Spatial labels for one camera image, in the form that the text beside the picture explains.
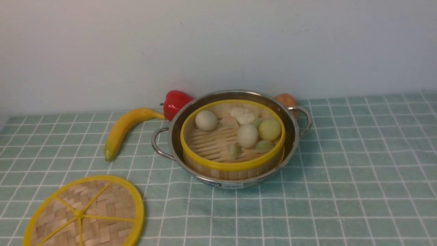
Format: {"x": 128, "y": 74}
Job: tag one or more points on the white pleated dumpling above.
{"x": 237, "y": 111}
{"x": 247, "y": 118}

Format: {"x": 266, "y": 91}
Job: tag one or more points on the green checkered tablecloth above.
{"x": 364, "y": 175}

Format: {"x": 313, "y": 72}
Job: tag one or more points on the red bell pepper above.
{"x": 175, "y": 100}

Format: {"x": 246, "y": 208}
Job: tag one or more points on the woven bamboo steamer lid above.
{"x": 102, "y": 210}

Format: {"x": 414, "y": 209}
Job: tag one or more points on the green round bun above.
{"x": 269, "y": 129}

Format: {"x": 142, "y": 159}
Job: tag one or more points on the bamboo steamer basket yellow rim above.
{"x": 207, "y": 152}

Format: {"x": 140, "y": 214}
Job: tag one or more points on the white round bun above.
{"x": 206, "y": 121}
{"x": 247, "y": 136}

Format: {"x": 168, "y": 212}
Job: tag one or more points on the pink dumpling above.
{"x": 229, "y": 122}

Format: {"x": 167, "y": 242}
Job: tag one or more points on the yellow banana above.
{"x": 122, "y": 126}

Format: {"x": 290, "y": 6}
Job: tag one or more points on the green dumpling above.
{"x": 234, "y": 151}
{"x": 264, "y": 146}

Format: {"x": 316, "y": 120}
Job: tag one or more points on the stainless steel two-handled pot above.
{"x": 167, "y": 143}

